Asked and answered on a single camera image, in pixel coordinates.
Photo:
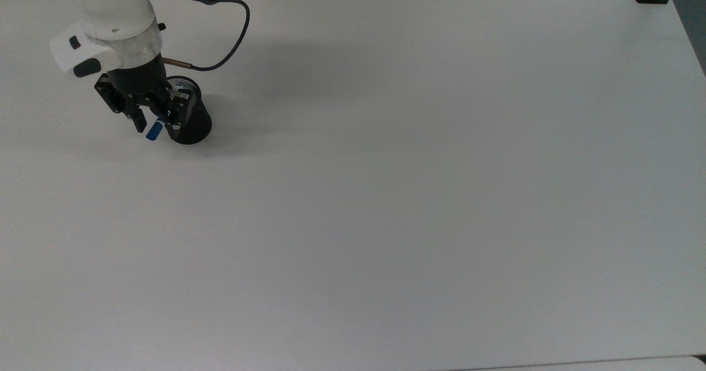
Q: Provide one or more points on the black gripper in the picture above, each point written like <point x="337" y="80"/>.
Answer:
<point x="138" y="81"/>

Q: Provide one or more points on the small blue cylindrical object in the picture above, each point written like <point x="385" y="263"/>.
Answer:
<point x="154" y="131"/>

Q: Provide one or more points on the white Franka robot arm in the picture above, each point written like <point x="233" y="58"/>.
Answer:
<point x="110" y="7"/>

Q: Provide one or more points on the black mesh pen cup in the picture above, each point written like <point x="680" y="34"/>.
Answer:
<point x="196" y="128"/>

